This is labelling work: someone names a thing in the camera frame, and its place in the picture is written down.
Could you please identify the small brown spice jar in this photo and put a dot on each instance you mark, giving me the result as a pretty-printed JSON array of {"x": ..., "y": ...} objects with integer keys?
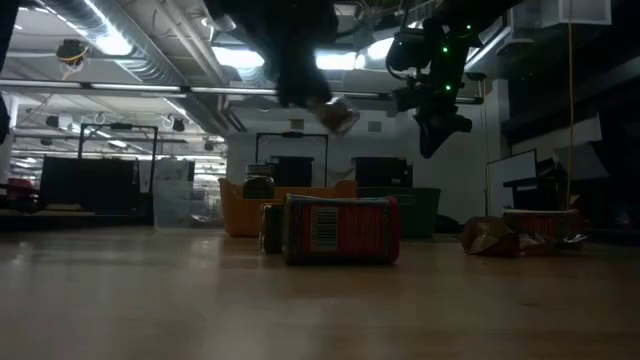
[{"x": 339, "y": 116}]

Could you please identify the brown foil spice packet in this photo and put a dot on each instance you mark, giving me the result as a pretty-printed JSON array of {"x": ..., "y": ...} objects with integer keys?
[{"x": 487, "y": 237}]

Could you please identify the red spice tin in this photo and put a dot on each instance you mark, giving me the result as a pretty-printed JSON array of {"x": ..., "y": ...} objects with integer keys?
[{"x": 350, "y": 230}]

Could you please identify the green-lidded spice jar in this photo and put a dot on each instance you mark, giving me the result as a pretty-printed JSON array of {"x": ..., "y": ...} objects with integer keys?
[
  {"x": 258, "y": 182},
  {"x": 271, "y": 227}
]

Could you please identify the pink candy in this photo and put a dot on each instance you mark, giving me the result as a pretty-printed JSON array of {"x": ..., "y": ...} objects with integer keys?
[{"x": 542, "y": 224}]

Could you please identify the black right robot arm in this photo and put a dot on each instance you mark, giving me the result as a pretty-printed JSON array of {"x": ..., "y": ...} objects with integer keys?
[{"x": 450, "y": 45}]

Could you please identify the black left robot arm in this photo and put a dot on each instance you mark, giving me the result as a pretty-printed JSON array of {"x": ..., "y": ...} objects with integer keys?
[{"x": 260, "y": 15}]

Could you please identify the ceiling light panel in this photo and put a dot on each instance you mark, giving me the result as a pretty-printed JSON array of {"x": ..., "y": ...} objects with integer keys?
[
  {"x": 337, "y": 61},
  {"x": 237, "y": 57}
]

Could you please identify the green plastic bin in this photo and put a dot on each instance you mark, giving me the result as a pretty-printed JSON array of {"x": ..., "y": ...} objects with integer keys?
[{"x": 420, "y": 212}]

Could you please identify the whiteboard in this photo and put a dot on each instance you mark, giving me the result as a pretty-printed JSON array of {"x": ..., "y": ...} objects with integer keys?
[{"x": 510, "y": 182}]

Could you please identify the yellow plastic bin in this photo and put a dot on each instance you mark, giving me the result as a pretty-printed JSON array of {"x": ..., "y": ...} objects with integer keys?
[{"x": 240, "y": 215}]

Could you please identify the clear plastic bin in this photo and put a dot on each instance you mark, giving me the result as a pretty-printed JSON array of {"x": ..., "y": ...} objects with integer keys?
[{"x": 172, "y": 200}]

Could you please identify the wide black monitor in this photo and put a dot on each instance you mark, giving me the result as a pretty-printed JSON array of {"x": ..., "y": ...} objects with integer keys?
[{"x": 90, "y": 182}]

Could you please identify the black workstation frame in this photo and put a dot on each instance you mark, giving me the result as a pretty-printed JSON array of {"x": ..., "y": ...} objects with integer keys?
[
  {"x": 292, "y": 135},
  {"x": 117, "y": 126}
]

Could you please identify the long horizontal metal rail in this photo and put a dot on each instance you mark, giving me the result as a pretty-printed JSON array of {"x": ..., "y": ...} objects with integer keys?
[{"x": 225, "y": 90}]

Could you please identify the silver ventilation duct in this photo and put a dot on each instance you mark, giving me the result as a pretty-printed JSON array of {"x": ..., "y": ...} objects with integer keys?
[{"x": 140, "y": 45}]

